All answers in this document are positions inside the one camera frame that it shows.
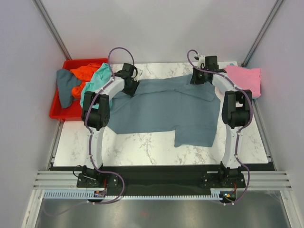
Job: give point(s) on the slate blue t-shirt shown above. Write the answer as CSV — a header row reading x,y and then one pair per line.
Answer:
x,y
171,104

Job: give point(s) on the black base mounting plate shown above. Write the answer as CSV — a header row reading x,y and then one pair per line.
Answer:
x,y
161,179

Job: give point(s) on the folded pink t-shirt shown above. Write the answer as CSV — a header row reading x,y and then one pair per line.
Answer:
x,y
245,78

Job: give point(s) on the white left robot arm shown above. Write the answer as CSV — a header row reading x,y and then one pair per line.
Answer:
x,y
96,109

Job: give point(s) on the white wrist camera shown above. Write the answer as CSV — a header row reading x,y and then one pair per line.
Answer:
x,y
137,74
200,61

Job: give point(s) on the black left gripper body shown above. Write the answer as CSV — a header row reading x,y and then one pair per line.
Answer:
x,y
131,90

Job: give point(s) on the light blue slotted cable duct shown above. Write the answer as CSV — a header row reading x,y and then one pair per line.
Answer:
x,y
213,194

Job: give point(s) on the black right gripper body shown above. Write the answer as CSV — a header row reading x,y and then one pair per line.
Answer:
x,y
198,77

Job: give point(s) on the left aluminium corner post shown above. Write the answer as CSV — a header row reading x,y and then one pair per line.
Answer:
x,y
52,28

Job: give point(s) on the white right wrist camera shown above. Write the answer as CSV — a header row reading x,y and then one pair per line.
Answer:
x,y
200,61

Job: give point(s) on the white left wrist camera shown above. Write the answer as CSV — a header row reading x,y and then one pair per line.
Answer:
x,y
137,74

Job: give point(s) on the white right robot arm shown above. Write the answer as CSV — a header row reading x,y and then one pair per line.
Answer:
x,y
237,111

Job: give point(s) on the aluminium frame rails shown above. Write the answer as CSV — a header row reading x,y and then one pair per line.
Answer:
x,y
46,180

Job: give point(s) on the aluminium corner post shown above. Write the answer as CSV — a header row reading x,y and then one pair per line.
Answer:
x,y
52,28
266,25

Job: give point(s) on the aqua t-shirt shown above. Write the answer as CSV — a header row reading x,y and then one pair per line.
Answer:
x,y
98,80

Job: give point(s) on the dark blue t-shirt in bin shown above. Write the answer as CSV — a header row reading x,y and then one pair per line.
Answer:
x,y
66,81

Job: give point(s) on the orange t-shirt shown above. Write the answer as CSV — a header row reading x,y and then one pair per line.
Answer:
x,y
84,74

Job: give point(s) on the right aluminium corner post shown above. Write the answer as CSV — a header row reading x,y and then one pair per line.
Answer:
x,y
266,25

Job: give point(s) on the red plastic bin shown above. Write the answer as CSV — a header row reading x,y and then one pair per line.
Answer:
x,y
73,112

